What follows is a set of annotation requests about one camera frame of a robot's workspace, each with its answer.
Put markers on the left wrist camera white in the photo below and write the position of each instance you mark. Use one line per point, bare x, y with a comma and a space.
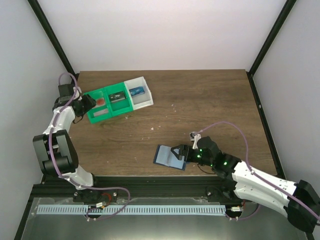
77, 95

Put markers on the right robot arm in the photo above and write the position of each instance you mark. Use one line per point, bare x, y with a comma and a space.
262, 185

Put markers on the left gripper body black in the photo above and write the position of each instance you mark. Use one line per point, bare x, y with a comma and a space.
86, 102

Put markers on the blue card holder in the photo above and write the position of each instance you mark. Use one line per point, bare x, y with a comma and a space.
164, 157

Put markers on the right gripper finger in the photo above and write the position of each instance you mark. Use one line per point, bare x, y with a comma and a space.
182, 155
179, 147

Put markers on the light blue cable duct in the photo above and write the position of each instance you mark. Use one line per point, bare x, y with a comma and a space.
202, 210

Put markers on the green bin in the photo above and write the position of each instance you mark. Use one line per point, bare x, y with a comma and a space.
121, 107
97, 94

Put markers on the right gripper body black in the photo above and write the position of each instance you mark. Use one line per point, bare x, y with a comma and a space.
185, 153

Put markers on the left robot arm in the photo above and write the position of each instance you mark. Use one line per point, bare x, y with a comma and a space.
55, 152

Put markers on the white bin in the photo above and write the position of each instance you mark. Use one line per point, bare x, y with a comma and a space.
143, 100

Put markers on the blue card stack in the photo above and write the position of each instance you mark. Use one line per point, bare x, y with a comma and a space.
139, 90

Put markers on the black card stack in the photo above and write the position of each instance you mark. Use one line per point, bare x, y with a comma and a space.
116, 97

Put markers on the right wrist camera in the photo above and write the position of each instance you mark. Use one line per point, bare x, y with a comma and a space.
194, 138

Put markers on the middle green bin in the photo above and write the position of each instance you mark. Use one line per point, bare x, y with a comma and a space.
121, 107

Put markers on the left green bin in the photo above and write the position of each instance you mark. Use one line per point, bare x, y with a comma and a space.
97, 94

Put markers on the red white card stack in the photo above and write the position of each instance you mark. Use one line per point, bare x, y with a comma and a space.
100, 102

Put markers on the black aluminium frame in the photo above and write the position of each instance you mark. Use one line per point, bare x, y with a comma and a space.
157, 186

